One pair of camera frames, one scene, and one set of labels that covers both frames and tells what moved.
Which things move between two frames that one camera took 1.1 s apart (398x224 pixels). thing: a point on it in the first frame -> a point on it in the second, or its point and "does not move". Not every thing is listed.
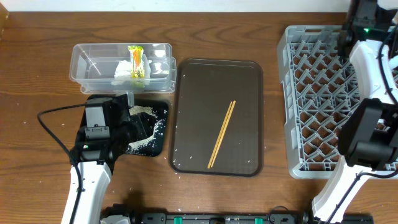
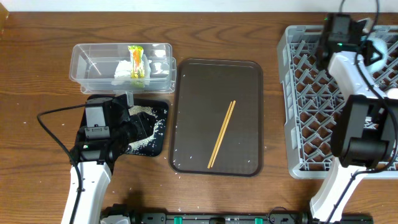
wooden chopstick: x=223 y=134 does not move
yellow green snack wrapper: x=137 y=61 does not move
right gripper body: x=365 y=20 -> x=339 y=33
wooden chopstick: x=219 y=136 does not move
